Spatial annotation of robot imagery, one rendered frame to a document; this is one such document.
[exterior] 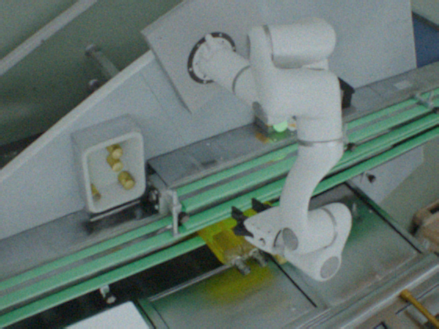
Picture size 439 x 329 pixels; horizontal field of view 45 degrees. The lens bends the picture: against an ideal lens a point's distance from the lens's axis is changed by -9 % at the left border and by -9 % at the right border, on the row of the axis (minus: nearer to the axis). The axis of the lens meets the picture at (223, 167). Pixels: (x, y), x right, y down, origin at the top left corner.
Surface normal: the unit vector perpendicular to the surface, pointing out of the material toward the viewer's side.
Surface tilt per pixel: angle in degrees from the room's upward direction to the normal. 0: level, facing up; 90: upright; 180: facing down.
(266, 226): 106
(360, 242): 90
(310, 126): 68
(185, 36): 4
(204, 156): 90
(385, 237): 90
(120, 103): 0
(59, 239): 90
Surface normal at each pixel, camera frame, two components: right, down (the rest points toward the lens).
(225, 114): 0.54, 0.57
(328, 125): 0.24, 0.22
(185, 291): 0.05, -0.76
